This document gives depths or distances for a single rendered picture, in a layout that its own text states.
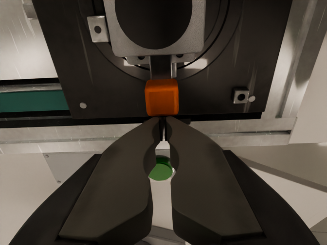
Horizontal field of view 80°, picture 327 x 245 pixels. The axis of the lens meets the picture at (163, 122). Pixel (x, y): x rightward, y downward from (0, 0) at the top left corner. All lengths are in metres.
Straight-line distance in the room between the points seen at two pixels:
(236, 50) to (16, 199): 0.62
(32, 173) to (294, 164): 1.78
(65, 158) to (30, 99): 0.10
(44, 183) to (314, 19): 0.58
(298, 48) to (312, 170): 1.84
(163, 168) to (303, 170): 1.79
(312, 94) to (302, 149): 1.44
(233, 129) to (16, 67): 0.31
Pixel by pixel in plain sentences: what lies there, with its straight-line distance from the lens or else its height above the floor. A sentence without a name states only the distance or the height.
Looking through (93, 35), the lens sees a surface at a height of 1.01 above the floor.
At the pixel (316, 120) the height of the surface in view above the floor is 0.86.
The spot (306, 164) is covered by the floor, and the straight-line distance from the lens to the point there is 1.99.
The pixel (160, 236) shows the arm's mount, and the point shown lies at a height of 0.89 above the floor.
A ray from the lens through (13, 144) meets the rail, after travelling 0.36.
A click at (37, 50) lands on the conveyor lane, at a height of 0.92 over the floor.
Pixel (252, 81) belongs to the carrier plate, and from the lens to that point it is 0.24.
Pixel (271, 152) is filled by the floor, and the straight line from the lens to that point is 1.76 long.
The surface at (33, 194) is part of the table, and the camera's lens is 0.62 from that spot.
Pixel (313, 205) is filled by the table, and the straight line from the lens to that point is 0.67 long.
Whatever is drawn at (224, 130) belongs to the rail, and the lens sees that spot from 0.28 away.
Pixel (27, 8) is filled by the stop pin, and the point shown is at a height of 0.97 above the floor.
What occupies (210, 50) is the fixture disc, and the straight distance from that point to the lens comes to 0.20.
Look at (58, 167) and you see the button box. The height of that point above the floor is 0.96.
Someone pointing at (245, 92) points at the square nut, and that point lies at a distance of 0.24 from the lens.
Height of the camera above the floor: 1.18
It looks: 58 degrees down
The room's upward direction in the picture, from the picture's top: 179 degrees counter-clockwise
